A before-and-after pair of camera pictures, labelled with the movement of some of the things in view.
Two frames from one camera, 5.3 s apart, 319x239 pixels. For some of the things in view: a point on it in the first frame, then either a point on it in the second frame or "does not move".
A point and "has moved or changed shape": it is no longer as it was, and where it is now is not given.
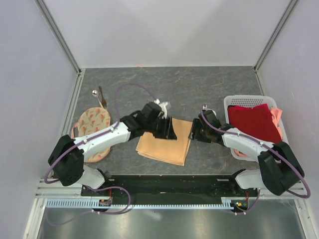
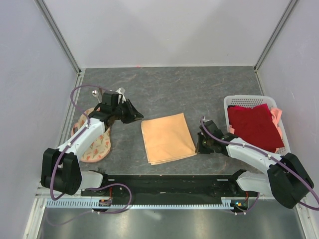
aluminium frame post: [47, 14] does not move
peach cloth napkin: [172, 151] has moved or changed shape
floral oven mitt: [90, 120] does not move
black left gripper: [168, 131] → [131, 110]
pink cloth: [276, 113] does not move
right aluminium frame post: [288, 10] does not move
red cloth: [257, 120] does not move
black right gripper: [197, 124] → [201, 150]
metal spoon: [95, 93] does not move
